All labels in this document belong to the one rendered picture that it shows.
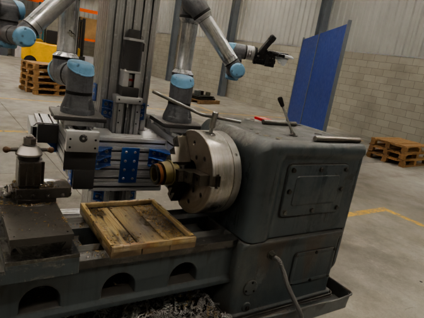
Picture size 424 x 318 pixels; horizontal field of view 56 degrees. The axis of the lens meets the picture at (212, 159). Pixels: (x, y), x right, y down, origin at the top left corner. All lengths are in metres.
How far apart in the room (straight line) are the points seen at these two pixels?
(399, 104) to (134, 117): 10.89
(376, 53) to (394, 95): 1.40
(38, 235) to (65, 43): 1.06
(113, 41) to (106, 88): 0.23
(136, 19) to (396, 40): 11.22
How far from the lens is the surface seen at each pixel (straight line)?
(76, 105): 1.88
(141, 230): 1.44
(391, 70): 12.76
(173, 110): 2.03
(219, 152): 1.40
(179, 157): 1.47
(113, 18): 2.08
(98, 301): 1.39
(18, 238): 1.17
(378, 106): 12.82
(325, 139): 1.63
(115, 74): 2.09
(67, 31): 2.00
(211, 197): 1.40
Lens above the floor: 1.50
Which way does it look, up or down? 14 degrees down
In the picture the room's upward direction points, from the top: 10 degrees clockwise
